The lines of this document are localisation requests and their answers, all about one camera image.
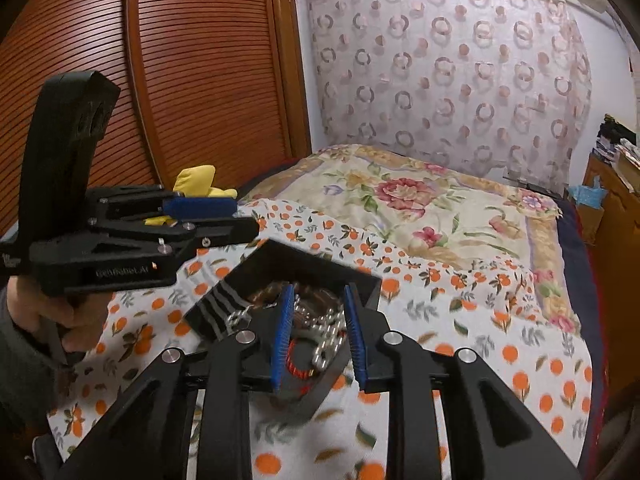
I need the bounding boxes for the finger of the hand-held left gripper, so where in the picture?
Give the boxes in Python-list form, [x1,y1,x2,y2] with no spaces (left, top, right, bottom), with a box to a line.
[90,215,261,257]
[85,185,239,225]

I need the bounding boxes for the person's left hand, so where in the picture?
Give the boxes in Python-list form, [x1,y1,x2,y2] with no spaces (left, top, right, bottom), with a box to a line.
[7,275,112,355]

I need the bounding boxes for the orange fruit print cloth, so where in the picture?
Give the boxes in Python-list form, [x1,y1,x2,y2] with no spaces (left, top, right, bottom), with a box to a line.
[47,199,594,480]

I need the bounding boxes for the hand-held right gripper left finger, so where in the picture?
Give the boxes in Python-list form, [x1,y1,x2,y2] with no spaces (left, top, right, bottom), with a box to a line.
[55,284,296,480]

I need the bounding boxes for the brown slatted wooden wardrobe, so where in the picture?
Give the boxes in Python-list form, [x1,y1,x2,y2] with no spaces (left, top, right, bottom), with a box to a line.
[0,0,314,242]

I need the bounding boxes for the navy blue bed cover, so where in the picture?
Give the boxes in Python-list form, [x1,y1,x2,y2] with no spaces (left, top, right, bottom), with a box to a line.
[554,199,609,413]

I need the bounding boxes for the floral bed blanket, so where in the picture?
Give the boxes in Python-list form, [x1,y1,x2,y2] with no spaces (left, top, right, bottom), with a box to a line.
[240,143,584,337]

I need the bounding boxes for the yellow plush toy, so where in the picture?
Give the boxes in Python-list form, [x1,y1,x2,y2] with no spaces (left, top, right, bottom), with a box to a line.
[144,164,239,227]

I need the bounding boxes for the sheer ring pattern curtain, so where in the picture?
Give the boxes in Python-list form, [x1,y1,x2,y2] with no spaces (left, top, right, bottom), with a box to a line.
[295,0,594,197]

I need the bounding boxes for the silver chain bracelet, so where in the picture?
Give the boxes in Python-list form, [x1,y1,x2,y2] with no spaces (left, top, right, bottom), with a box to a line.
[224,294,351,369]

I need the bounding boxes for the small brown cardboard box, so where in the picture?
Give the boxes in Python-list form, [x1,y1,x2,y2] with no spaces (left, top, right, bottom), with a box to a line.
[575,202,606,247]

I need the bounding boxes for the black cardboard box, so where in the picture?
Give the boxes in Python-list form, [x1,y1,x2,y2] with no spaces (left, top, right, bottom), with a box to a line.
[182,239,384,422]

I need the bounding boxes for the red braided cord bracelet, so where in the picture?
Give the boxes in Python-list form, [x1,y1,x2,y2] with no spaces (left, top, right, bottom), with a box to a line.
[286,339,317,382]

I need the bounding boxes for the pile of dark clothes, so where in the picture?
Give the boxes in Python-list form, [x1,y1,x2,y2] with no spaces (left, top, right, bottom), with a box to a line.
[597,113,640,162]

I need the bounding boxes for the person's left forearm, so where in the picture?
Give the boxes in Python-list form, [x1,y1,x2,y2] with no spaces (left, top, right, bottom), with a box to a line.
[0,287,77,432]

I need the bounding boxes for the blue tissue bag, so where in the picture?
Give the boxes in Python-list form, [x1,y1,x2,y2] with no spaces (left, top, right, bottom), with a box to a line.
[567,175,609,209]

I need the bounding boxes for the wooden side cabinet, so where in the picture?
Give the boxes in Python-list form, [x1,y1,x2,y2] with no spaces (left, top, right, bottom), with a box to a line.
[582,152,640,397]

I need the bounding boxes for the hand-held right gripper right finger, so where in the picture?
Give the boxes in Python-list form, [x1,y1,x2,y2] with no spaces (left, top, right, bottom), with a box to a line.
[342,282,584,480]

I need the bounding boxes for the dark wooden bead bracelet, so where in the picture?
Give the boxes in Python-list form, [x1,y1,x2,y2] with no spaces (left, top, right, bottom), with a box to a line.
[249,282,347,328]

